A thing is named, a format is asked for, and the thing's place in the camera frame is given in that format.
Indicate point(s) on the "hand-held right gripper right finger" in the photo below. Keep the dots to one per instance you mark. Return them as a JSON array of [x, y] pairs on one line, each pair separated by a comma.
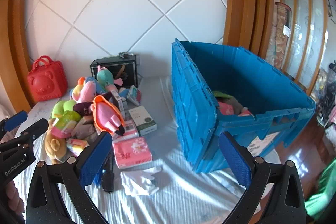
[[236, 161]]

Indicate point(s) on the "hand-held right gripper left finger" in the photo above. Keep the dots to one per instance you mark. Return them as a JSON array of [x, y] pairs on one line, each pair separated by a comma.
[[95, 158]]

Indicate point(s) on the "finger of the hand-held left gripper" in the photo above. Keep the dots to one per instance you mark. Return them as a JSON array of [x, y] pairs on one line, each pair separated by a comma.
[[35, 130], [15, 120]]

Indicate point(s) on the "blue plastic crate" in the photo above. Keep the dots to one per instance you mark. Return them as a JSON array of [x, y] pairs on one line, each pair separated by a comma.
[[236, 74]]

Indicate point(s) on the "person's left hand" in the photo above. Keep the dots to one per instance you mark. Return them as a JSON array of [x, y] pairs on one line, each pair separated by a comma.
[[13, 197]]

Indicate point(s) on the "yellow and pink packet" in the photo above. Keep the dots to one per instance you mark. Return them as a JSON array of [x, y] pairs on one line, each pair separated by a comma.
[[76, 145]]

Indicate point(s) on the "brown teddy plush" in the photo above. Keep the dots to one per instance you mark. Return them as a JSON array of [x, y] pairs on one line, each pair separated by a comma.
[[55, 146]]

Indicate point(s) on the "green tissue pack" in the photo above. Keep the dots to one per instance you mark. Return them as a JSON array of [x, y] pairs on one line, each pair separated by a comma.
[[68, 120]]

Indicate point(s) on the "yellow-green plush toy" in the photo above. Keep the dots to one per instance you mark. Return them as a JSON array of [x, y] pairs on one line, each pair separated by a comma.
[[61, 108]]

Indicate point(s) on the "pink floral tissue pack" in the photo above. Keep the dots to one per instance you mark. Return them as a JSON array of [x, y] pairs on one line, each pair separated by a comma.
[[132, 151]]

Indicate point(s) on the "pink and white barcode box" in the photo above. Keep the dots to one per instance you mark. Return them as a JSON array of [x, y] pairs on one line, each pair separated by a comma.
[[128, 130]]

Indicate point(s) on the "red bear-face case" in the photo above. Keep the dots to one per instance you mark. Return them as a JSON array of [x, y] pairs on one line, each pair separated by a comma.
[[47, 82]]

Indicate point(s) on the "dark purple pouch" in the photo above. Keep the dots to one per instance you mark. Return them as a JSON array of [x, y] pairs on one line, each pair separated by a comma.
[[81, 109]]

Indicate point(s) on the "white cloth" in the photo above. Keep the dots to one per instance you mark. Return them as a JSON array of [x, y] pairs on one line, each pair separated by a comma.
[[141, 183]]

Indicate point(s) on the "grey plush toy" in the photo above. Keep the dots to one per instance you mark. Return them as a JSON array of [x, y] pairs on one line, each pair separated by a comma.
[[237, 106]]

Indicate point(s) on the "white and green box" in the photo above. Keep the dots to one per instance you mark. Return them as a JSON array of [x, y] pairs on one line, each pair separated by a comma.
[[141, 119]]

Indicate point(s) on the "pink and white plush toy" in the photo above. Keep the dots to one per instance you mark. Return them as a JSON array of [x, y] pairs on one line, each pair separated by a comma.
[[88, 91]]

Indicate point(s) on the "teal and white packet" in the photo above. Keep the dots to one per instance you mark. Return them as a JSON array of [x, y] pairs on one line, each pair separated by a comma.
[[134, 95]]

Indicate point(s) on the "white striped bed sheet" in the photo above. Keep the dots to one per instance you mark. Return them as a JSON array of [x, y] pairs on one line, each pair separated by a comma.
[[170, 200]]

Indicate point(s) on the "black box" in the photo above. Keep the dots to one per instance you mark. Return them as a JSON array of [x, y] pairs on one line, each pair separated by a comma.
[[128, 71]]

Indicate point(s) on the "green garment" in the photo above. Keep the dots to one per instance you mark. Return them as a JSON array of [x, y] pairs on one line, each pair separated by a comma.
[[323, 195]]

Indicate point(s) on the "patterned rolled carpet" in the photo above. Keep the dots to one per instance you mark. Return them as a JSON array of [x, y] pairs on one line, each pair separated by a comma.
[[278, 37]]

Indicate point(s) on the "wooden glass partition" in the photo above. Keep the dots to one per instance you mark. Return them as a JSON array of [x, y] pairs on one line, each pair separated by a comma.
[[302, 29]]

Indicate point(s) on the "wooden headboard frame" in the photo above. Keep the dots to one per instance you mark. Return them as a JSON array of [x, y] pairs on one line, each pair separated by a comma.
[[18, 43]]

